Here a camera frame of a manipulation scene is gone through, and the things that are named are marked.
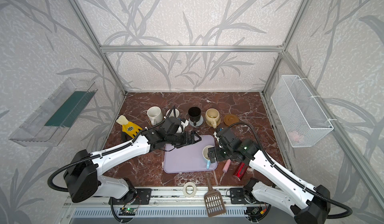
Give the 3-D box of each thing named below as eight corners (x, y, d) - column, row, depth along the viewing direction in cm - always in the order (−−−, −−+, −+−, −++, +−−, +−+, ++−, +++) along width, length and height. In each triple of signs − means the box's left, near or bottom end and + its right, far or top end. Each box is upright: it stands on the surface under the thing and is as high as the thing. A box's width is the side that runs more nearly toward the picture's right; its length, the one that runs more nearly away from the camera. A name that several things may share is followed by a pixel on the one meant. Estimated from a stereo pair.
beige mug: (202, 128, 101) (202, 120, 94) (207, 114, 109) (207, 107, 102) (215, 131, 100) (216, 124, 93) (219, 117, 107) (220, 110, 100)
